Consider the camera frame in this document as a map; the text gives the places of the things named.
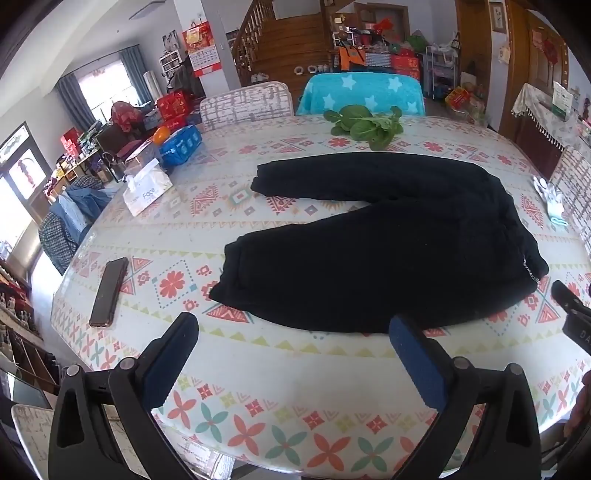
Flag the red gift box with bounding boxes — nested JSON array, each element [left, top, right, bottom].
[[156, 90, 195, 121]]

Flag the black smartphone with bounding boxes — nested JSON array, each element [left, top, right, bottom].
[[89, 257, 130, 328]]

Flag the patterned tablecloth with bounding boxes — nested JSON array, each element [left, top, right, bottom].
[[51, 113, 591, 476]]

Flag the blue bottle pack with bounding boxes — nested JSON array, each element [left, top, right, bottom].
[[159, 124, 204, 166]]

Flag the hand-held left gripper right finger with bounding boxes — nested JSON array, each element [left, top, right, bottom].
[[389, 315, 542, 480]]

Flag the red wall calendar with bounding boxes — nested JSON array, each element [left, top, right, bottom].
[[182, 21, 221, 77]]

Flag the white glove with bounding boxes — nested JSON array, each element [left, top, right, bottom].
[[531, 175, 570, 227]]

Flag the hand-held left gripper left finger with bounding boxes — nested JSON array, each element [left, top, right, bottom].
[[48, 311, 200, 480]]

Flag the chair with blue star blanket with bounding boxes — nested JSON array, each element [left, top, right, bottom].
[[295, 72, 426, 116]]

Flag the wooden door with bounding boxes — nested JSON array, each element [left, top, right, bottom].
[[526, 14, 571, 94]]

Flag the plaid chair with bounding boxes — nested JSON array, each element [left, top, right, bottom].
[[39, 215, 82, 276]]

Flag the person's right forearm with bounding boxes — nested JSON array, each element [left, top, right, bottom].
[[566, 374, 591, 439]]

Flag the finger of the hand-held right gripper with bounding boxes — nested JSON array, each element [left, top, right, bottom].
[[551, 279, 591, 320]]

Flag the white tissue box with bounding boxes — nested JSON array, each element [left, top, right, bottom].
[[122, 159, 174, 217]]

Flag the white grey patterned chair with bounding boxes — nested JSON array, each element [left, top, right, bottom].
[[199, 81, 295, 133], [549, 147, 591, 260]]

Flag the black pants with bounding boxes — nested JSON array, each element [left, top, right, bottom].
[[209, 152, 550, 334]]

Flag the cabinet with lace cloth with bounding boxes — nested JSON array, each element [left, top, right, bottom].
[[510, 83, 591, 182]]

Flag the green leafy vegetable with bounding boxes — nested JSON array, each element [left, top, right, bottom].
[[323, 105, 404, 151]]

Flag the metal storage rack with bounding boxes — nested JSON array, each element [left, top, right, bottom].
[[422, 44, 461, 100]]

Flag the blue grey curtain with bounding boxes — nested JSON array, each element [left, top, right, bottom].
[[120, 45, 153, 105], [56, 74, 93, 133]]

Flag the wooden staircase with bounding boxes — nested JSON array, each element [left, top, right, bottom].
[[231, 0, 336, 86]]

